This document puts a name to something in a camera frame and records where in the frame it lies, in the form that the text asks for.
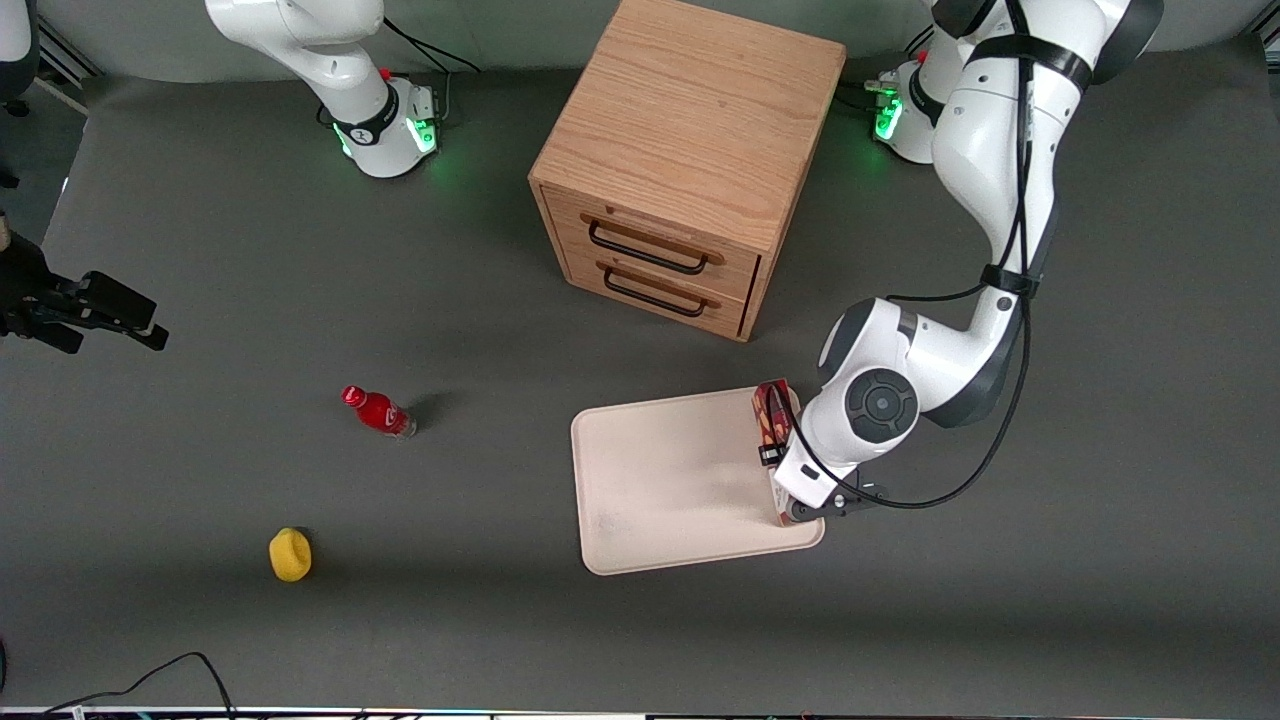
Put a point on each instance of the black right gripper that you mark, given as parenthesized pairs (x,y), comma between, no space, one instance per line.
(28,283)

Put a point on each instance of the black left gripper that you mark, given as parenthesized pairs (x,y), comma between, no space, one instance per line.
(769,454)

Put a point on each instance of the red cookie box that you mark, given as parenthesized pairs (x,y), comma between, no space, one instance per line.
(772,415)

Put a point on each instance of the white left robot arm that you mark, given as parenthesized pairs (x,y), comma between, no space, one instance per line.
(1000,150)

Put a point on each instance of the beige plastic tray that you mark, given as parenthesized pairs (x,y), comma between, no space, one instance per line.
(670,490)

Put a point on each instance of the wooden drawer front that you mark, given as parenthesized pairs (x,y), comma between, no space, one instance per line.
(655,235)
(650,290)

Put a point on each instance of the red drink bottle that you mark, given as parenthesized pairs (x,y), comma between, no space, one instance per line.
(380,411)

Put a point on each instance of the yellow sponge toy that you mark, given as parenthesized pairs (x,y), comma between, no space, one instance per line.
(290,556)

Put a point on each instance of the wooden drawer cabinet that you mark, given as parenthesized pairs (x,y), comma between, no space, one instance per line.
(690,130)

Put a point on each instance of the aluminium frame rail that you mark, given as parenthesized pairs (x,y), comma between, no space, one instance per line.
(65,55)

